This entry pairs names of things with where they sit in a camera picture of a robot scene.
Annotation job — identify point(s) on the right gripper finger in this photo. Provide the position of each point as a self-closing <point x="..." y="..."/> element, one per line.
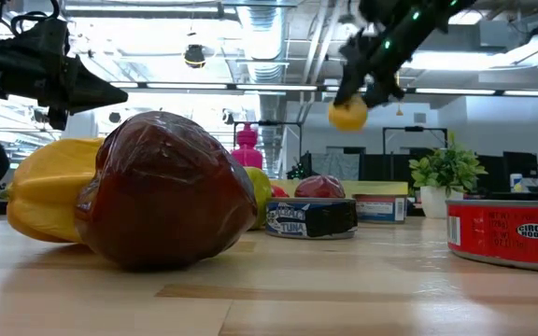
<point x="346" y="91"/>
<point x="383" y="91"/>

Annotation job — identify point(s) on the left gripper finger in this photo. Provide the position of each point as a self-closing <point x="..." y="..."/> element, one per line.
<point x="91" y="79"/>
<point x="87" y="100"/>

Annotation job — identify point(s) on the yellow plastic lemon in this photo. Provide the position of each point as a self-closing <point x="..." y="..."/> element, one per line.
<point x="348" y="116"/>

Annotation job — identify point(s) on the yellow plastic starfruit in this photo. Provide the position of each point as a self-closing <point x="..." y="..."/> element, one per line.
<point x="49" y="186"/>

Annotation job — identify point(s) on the dark maroon plastic fruit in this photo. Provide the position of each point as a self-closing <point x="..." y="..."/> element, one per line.
<point x="166" y="196"/>
<point x="320" y="187"/>

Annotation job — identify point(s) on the pink plastic sports bottle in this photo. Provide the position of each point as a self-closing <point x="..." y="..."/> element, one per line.
<point x="247" y="154"/>

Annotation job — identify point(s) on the green plastic pear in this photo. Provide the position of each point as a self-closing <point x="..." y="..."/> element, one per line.
<point x="260" y="191"/>

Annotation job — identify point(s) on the blue albacore tuna can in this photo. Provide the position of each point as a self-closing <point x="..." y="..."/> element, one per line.
<point x="297" y="219"/>

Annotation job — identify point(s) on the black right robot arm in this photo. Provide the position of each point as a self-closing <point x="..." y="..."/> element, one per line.
<point x="418" y="21"/>

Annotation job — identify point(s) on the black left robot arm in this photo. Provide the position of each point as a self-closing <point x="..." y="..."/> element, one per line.
<point x="3" y="70"/>

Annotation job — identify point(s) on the yellow plastic tray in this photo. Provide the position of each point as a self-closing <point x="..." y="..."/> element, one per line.
<point x="372" y="187"/>

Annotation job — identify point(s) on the green plant in white pot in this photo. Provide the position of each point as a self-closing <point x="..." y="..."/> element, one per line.
<point x="444" y="172"/>

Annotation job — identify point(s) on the white red label tuna can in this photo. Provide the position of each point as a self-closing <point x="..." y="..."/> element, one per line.
<point x="381" y="210"/>

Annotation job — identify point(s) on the black computer monitor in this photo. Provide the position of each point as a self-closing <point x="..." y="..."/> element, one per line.
<point x="521" y="164"/>

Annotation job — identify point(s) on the white blue canister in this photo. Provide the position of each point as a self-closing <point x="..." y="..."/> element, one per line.
<point x="515" y="183"/>

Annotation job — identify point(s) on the red circle hook tuna can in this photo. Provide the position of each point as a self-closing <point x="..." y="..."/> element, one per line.
<point x="498" y="233"/>

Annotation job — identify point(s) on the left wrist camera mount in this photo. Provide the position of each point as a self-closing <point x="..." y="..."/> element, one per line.
<point x="47" y="39"/>

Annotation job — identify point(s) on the black metal stand frame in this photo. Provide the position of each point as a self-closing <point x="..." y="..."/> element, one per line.
<point x="269" y="123"/>
<point x="414" y="128"/>

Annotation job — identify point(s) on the long ceiling light rail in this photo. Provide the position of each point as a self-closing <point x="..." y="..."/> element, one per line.
<point x="185" y="86"/>

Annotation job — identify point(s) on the silver vertical ceiling duct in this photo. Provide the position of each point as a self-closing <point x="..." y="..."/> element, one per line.
<point x="264" y="37"/>

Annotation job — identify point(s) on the black dome ceiling camera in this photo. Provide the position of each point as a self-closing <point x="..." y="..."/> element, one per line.
<point x="194" y="56"/>

